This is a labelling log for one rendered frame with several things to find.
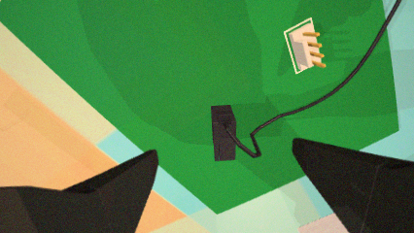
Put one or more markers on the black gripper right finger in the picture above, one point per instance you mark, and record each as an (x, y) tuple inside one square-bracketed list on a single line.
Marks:
[(369, 193)]

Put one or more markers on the green circuit board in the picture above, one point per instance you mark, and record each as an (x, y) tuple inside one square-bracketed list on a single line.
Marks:
[(154, 68)]

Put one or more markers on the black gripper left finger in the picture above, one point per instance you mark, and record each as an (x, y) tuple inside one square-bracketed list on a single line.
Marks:
[(110, 202)]

